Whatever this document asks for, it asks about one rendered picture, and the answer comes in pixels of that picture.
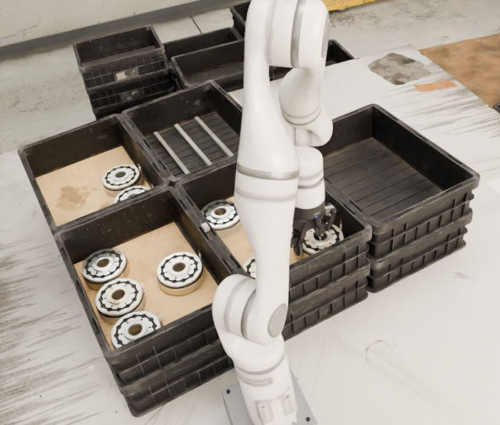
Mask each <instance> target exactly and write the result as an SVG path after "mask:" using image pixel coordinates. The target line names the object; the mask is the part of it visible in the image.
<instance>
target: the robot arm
mask: <svg viewBox="0 0 500 425"><path fill-rule="evenodd" d="M329 25H330V20H329V14H328V10H327V7H326V5H325V4H324V3H323V2H321V1H320V0H252V1H251V3H250V6H249V9H248V13H247V18H246V21H245V59H244V96H243V113H242V122H241V132H240V139H239V152H238V159H237V166H236V176H235V186H234V202H235V206H236V210H237V213H238V215H239V219H240V222H241V223H242V226H243V228H244V230H245V233H246V235H247V238H248V240H249V242H250V245H251V248H252V250H253V253H254V256H255V264H256V280H255V279H252V278H249V277H246V276H243V275H239V274H235V275H231V276H229V277H226V278H225V279H224V280H223V281H222V282H221V283H220V284H219V286H218V288H217V290H216V292H215V294H214V297H213V302H212V317H213V321H214V325H215V327H216V330H217V332H218V335H219V338H220V340H221V343H222V344H223V348H224V350H225V352H226V353H227V354H228V355H229V356H230V357H231V358H232V359H233V362H234V366H235V370H236V373H237V376H238V379H239V384H240V387H241V390H242V393H243V396H244V398H245V404H246V406H247V409H248V413H249V415H250V419H251V421H252V422H253V423H254V424H255V425H292V424H294V423H296V422H297V418H296V413H297V402H296V397H295V393H294V389H293V382H292V377H291V374H290V369H289V365H288V357H287V353H286V348H285V344H284V340H283V338H282V334H281V332H282V329H283V327H284V323H285V320H286V316H287V312H288V281H289V254H290V248H293V251H294V253H295V254H296V255H297V256H299V257H303V245H302V243H303V240H304V238H305V236H306V232H307V231H309V230H310V229H314V231H315V232H314V238H315V239H316V240H323V235H324V232H325V231H327V232H329V231H330V230H331V227H332V224H333V222H334V219H335V216H336V211H337V210H336V209H335V208H334V207H333V206H332V205H331V204H330V203H328V204H327V205H326V207H325V182H324V177H323V157H322V154H321V152H320V151H319V150H317V149H315V148H312V147H308V146H321V145H324V144H325V143H327V142H328V141H329V140H330V138H331V134H332V120H331V116H330V114H329V112H328V110H327V109H326V108H325V106H324V105H323V104H322V103H321V93H320V88H321V83H322V78H323V75H324V70H325V59H326V53H327V46H328V40H329V37H330V36H329ZM269 66H277V67H293V69H292V70H291V71H290V72H289V73H288V74H287V75H286V76H285V77H284V78H283V80H282V81H281V84H280V86H279V90H278V98H279V104H280V108H281V112H280V113H279V114H278V112H277V107H276V106H275V103H274V100H273V98H272V91H271V86H270V80H269ZM321 219H322V221H321ZM320 221H321V222H320ZM326 222H327V223H326ZM292 227H293V237H292V238H291V234H292Z"/></svg>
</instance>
